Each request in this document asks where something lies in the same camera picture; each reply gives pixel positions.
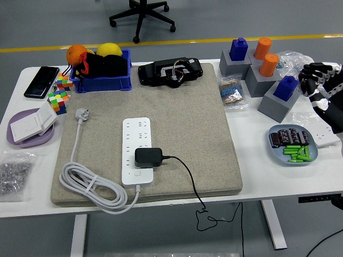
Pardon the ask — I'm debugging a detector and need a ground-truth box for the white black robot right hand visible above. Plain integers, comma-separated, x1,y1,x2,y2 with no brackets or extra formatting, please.
298,62,343,156

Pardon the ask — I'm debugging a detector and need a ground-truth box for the black plug adapter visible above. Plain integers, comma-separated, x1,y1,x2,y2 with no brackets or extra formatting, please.
133,147,163,169

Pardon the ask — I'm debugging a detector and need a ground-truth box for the white power strip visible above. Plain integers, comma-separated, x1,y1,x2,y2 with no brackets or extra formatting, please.
122,117,155,188

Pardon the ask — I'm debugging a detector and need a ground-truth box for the dark brown capacitor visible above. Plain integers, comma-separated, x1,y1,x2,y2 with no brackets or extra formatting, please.
287,128,300,145
269,132,281,149
297,130,310,147
278,128,289,147

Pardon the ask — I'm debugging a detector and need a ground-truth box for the blue square peg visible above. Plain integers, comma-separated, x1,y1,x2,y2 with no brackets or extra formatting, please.
229,37,249,62
272,75,299,102

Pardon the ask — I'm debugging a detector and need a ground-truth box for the pile of green cylinders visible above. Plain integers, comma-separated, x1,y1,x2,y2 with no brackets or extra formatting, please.
283,144,313,164

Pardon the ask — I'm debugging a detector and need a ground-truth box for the grey block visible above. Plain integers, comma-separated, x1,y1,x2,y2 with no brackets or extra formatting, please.
248,49,269,66
257,80,301,124
244,64,282,98
219,49,252,77

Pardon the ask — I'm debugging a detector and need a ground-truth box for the large clear bag of resistors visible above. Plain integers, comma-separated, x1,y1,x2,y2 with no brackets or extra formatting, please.
275,50,314,81

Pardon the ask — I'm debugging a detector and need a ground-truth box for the blue-grey plate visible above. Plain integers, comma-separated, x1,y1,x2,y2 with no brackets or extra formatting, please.
268,124,319,167

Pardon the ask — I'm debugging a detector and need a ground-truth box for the orange cylinder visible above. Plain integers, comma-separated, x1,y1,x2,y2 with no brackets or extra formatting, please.
253,37,273,61
258,53,280,78

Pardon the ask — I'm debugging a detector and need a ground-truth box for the black table control panel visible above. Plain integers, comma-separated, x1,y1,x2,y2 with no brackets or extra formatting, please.
298,195,333,204

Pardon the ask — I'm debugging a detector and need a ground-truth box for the bag of taped resistors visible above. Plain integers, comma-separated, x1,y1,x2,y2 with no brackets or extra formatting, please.
218,74,249,111

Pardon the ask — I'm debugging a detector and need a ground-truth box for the white table leg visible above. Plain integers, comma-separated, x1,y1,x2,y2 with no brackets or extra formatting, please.
70,214,88,257
261,200,288,251

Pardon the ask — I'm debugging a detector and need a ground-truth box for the grey-brown mat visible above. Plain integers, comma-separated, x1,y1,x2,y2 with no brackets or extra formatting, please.
50,63,243,207

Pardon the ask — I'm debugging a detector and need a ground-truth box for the black office chair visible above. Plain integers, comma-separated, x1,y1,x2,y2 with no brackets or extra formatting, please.
108,0,177,44

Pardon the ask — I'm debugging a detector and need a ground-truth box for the plain black cloth pouch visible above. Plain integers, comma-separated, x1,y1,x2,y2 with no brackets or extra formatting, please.
103,55,129,78

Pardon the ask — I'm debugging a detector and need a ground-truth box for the blue plastic bin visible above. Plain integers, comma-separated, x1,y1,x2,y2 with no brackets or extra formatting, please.
69,49,132,94

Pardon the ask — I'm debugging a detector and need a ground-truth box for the large yellow lemon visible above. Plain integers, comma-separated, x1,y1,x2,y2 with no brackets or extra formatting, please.
95,42,123,57

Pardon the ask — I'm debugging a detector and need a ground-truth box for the black pouch with red lining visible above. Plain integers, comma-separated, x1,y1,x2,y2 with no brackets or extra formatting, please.
64,51,105,86

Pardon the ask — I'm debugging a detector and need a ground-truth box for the orange fruit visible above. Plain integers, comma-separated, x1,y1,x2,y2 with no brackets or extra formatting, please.
66,44,88,67

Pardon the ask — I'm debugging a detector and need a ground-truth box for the small colourful puzzle cube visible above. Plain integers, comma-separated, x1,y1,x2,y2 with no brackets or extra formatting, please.
56,73,74,92

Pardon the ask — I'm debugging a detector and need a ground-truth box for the large colourful puzzle cube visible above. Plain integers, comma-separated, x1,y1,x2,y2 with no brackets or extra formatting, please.
47,89,70,116

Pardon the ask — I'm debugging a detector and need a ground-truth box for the black smartphone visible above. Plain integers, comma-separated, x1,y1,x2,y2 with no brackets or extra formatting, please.
23,66,61,100

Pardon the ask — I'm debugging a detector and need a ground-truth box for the purple plate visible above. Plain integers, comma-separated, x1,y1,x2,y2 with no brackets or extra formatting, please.
6,108,56,149

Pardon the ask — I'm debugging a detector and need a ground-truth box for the bag of metal nuts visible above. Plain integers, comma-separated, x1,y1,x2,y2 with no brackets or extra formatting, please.
0,151,38,203

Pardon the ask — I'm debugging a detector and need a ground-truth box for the white wall socket in bag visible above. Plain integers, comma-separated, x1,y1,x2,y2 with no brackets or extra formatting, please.
292,111,341,148

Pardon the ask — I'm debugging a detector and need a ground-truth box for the thin black cable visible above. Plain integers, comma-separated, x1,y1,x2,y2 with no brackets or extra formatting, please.
305,227,343,257

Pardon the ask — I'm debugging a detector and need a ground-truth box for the thin black adapter cord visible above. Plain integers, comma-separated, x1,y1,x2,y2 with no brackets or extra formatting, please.
161,155,245,257

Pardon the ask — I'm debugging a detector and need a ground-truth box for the black device with coloured wires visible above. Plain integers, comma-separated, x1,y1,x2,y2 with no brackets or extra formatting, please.
137,57,204,88

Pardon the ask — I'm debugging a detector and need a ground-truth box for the white power cord with plug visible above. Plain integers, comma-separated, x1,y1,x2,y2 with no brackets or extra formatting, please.
58,108,141,215

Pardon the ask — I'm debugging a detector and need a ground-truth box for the small white switch panel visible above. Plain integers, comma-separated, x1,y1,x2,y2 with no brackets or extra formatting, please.
36,101,58,137

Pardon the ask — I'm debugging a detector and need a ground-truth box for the large white switch panel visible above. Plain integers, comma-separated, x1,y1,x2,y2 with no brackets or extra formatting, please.
10,112,43,144

